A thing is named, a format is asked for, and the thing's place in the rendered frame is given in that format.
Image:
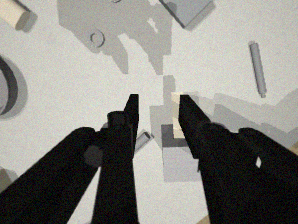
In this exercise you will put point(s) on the beige rectangular tray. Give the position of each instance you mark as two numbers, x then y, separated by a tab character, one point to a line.
5	181

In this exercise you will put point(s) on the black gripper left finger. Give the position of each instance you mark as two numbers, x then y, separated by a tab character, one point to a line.
50	190

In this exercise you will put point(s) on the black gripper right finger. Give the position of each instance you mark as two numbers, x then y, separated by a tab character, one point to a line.
232	194

